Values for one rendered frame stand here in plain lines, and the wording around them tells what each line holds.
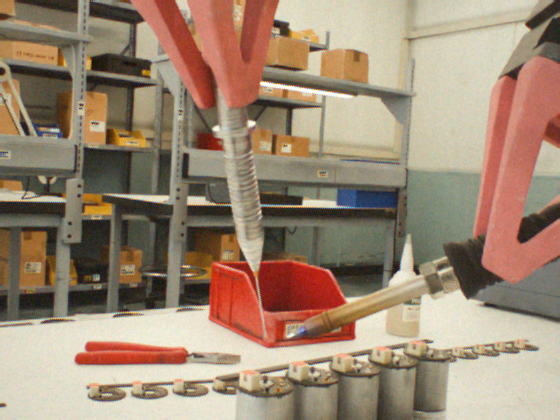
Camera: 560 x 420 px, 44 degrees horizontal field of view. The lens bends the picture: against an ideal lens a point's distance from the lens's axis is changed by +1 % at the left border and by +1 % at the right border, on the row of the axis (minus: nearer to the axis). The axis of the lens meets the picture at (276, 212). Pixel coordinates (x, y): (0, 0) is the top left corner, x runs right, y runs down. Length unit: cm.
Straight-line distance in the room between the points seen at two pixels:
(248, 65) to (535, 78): 10
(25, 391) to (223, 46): 33
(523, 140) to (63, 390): 35
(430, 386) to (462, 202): 582
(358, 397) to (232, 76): 17
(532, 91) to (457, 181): 597
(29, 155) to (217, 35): 235
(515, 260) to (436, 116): 618
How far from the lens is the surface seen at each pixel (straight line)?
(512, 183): 27
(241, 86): 24
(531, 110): 26
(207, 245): 509
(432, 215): 639
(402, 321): 69
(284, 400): 30
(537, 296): 87
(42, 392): 50
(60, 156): 260
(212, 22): 23
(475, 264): 28
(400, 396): 36
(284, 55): 317
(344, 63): 340
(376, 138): 646
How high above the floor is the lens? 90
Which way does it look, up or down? 3 degrees down
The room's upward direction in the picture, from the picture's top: 3 degrees clockwise
